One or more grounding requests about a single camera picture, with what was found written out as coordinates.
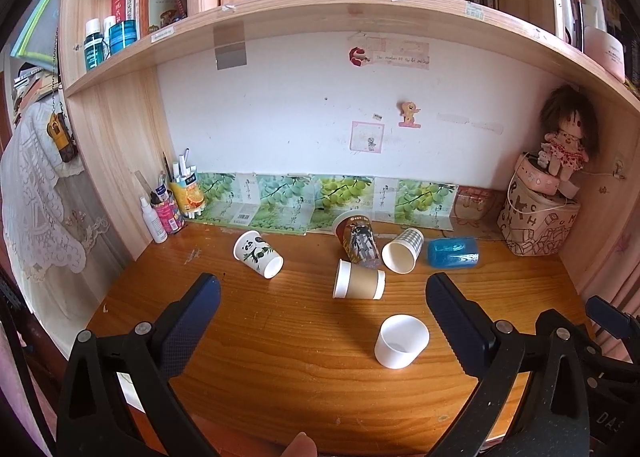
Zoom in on red books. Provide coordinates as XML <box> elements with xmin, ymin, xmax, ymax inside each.
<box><xmin>111</xmin><ymin>0</ymin><xmax>138</xmax><ymax>28</ymax></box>

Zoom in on clear plastic ruler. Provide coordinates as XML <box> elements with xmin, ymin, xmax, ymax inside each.
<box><xmin>133</xmin><ymin>170</ymin><xmax>154</xmax><ymax>204</ymax></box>

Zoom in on white pink jar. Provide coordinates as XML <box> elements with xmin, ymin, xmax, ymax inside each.
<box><xmin>584</xmin><ymin>27</ymin><xmax>627</xmax><ymax>84</ymax></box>

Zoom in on white spray bottle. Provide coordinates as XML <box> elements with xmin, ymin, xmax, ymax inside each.
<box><xmin>139</xmin><ymin>197</ymin><xmax>168</xmax><ymax>244</ymax></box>

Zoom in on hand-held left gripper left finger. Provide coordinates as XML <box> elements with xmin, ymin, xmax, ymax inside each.
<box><xmin>57</xmin><ymin>273</ymin><xmax>222</xmax><ymax>457</ymax></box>

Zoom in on green clear folder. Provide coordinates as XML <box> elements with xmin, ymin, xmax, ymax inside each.
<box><xmin>10</xmin><ymin>0</ymin><xmax>63</xmax><ymax>58</ymax></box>

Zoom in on grape print folded carton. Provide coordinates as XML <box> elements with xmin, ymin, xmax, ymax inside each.
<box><xmin>191</xmin><ymin>171</ymin><xmax>458</xmax><ymax>236</ymax></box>

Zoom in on brown haired rag doll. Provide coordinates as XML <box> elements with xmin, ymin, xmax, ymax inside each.
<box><xmin>539</xmin><ymin>84</ymin><xmax>601</xmax><ymax>182</ymax></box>

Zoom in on grey checked paper cup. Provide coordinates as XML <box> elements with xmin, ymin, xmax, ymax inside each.
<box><xmin>381</xmin><ymin>228</ymin><xmax>425</xmax><ymax>274</ymax></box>

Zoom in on pink tin can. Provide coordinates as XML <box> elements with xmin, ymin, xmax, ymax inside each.
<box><xmin>151</xmin><ymin>189</ymin><xmax>185</xmax><ymax>235</ymax></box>

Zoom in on orange pen holder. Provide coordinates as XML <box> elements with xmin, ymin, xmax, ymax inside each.
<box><xmin>169</xmin><ymin>174</ymin><xmax>206</xmax><ymax>218</ymax></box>

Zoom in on white slim bottle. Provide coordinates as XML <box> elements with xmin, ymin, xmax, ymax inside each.
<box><xmin>102</xmin><ymin>16</ymin><xmax>117</xmax><ymax>60</ymax></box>

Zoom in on taped paper note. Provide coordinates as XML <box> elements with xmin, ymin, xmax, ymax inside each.
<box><xmin>367</xmin><ymin>39</ymin><xmax>431</xmax><ymax>70</ymax></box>

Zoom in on cartoon figure print cup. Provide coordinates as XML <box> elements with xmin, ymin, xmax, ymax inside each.
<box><xmin>333</xmin><ymin>211</ymin><xmax>381</xmax><ymax>266</ymax></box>

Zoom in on upright white books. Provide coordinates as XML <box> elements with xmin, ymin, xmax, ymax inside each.
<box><xmin>554</xmin><ymin>0</ymin><xmax>608</xmax><ymax>52</ymax></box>

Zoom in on teal jar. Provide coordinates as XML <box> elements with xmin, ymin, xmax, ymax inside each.
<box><xmin>108</xmin><ymin>20</ymin><xmax>138</xmax><ymax>55</ymax></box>

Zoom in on blue plastic cup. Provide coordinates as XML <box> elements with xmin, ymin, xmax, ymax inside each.
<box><xmin>426</xmin><ymin>237</ymin><xmax>480</xmax><ymax>269</ymax></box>

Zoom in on pink round box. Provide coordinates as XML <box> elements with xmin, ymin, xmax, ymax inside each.
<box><xmin>514</xmin><ymin>152</ymin><xmax>576</xmax><ymax>196</ymax></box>

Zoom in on white lace cloth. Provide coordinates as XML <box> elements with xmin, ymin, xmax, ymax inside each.
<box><xmin>0</xmin><ymin>102</ymin><xmax>111</xmax><ymax>283</ymax></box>

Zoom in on pink square note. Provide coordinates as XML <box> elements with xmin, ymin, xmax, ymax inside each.
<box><xmin>350</xmin><ymin>121</ymin><xmax>385</xmax><ymax>154</ymax></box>

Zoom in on grey tape patch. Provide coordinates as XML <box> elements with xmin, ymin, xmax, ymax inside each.
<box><xmin>213</xmin><ymin>22</ymin><xmax>248</xmax><ymax>72</ymax></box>

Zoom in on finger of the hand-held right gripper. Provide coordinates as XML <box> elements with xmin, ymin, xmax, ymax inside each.
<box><xmin>586</xmin><ymin>295</ymin><xmax>632</xmax><ymax>341</ymax></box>

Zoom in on brown paper cup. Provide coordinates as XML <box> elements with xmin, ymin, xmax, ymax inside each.
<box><xmin>333</xmin><ymin>259</ymin><xmax>386</xmax><ymax>300</ymax></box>

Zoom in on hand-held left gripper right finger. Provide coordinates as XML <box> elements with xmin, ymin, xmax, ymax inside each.
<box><xmin>425</xmin><ymin>272</ymin><xmax>593</xmax><ymax>457</ymax></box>

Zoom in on plain white cup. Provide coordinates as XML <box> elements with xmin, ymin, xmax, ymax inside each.
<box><xmin>375</xmin><ymin>315</ymin><xmax>430</xmax><ymax>369</ymax></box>

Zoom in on wooden bookshelf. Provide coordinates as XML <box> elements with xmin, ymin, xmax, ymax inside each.
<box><xmin>57</xmin><ymin>0</ymin><xmax>640</xmax><ymax>298</ymax></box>

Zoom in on teal bottle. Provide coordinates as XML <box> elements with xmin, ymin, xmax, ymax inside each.
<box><xmin>83</xmin><ymin>19</ymin><xmax>108</xmax><ymax>72</ymax></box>

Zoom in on printed fabric basket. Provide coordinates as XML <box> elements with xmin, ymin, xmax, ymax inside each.
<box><xmin>497</xmin><ymin>172</ymin><xmax>582</xmax><ymax>258</ymax></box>

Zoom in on yellow hanging charm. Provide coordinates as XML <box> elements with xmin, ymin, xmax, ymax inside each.
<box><xmin>46</xmin><ymin>112</ymin><xmax>79</xmax><ymax>162</ymax></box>

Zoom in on person's left hand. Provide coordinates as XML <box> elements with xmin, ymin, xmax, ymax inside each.
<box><xmin>281</xmin><ymin>432</ymin><xmax>318</xmax><ymax>457</ymax></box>

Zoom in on orange cartoon sticker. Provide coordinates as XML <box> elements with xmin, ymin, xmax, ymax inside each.
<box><xmin>398</xmin><ymin>101</ymin><xmax>421</xmax><ymax>129</ymax></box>

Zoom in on white panda print cup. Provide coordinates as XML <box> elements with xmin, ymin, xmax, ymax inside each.
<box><xmin>233</xmin><ymin>230</ymin><xmax>284</xmax><ymax>280</ymax></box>

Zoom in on pink patterned box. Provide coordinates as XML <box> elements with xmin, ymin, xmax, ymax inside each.
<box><xmin>454</xmin><ymin>186</ymin><xmax>499</xmax><ymax>222</ymax></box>

